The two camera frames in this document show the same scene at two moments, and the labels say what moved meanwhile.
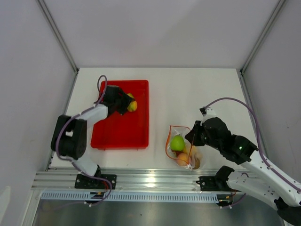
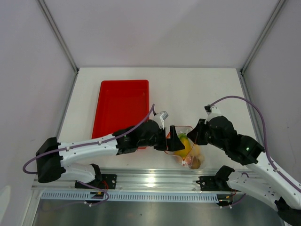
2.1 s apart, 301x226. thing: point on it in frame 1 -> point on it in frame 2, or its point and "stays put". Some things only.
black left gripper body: (122, 103) -> (159, 141)
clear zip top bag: (183, 151) stays put
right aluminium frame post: (277, 8) stays put
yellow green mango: (133, 105) -> (183, 153)
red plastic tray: (130, 131) stays put
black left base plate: (82, 181) stays put
